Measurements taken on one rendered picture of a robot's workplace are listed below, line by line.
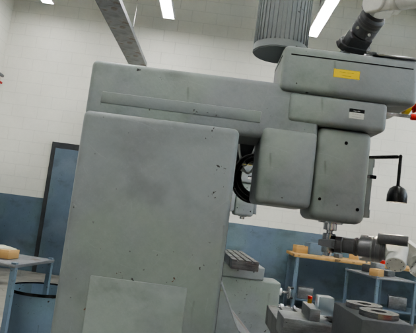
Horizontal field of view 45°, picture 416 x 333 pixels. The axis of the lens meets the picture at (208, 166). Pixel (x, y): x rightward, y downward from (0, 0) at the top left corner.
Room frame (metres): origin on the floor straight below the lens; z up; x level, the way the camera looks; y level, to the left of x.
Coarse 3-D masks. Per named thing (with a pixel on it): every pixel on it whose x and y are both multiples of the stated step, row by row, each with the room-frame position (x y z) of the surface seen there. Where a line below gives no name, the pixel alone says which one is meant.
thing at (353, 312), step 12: (348, 300) 1.32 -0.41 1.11; (336, 312) 1.33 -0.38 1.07; (348, 312) 1.23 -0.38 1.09; (360, 312) 1.20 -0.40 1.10; (372, 312) 1.17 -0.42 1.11; (384, 312) 1.21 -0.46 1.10; (336, 324) 1.32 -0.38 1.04; (348, 324) 1.22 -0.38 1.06; (360, 324) 1.14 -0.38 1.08; (372, 324) 1.14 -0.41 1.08; (384, 324) 1.14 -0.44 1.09; (396, 324) 1.14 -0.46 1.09; (408, 324) 1.14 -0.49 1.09
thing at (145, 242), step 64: (128, 128) 1.56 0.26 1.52; (192, 128) 1.56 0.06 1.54; (128, 192) 1.56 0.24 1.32; (192, 192) 1.56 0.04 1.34; (64, 256) 1.57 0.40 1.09; (128, 256) 1.56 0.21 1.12; (192, 256) 1.56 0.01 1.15; (64, 320) 1.56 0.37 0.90; (128, 320) 1.56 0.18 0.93; (192, 320) 1.56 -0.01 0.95
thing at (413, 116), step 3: (387, 114) 1.68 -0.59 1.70; (390, 114) 1.68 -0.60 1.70; (393, 114) 1.68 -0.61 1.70; (396, 114) 1.68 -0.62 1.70; (399, 114) 1.68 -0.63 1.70; (402, 114) 1.68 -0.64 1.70; (405, 114) 1.68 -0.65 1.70; (408, 114) 1.68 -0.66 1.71; (411, 114) 1.68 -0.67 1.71; (414, 114) 1.67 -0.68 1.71; (402, 117) 1.68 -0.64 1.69; (405, 117) 1.68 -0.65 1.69; (408, 117) 1.68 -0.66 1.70; (411, 117) 1.68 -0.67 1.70; (414, 117) 1.67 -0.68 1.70
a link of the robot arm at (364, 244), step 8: (336, 240) 1.71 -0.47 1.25; (344, 240) 1.72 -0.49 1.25; (352, 240) 1.71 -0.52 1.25; (360, 240) 1.70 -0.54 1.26; (368, 240) 1.69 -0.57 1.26; (336, 248) 1.72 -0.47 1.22; (344, 248) 1.72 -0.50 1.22; (352, 248) 1.71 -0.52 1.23; (360, 248) 1.70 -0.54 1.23; (368, 248) 1.68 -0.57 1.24; (360, 256) 1.71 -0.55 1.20; (368, 256) 1.69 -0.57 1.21
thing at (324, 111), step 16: (304, 96) 1.67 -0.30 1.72; (320, 96) 1.67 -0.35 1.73; (304, 112) 1.67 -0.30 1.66; (320, 112) 1.67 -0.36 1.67; (336, 112) 1.67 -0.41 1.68; (352, 112) 1.66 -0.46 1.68; (368, 112) 1.67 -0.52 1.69; (384, 112) 1.67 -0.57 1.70; (336, 128) 1.70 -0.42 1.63; (352, 128) 1.68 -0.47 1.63; (368, 128) 1.67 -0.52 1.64; (384, 128) 1.67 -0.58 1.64
